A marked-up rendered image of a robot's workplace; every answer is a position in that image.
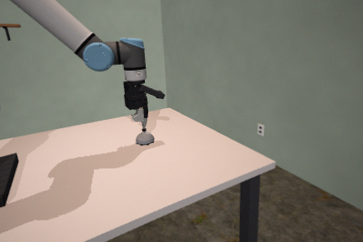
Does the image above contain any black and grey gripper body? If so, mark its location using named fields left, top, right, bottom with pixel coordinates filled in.
left=123, top=80, right=147, bottom=110

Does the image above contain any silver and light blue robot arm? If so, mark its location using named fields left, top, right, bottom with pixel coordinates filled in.
left=10, top=0, right=147, bottom=81

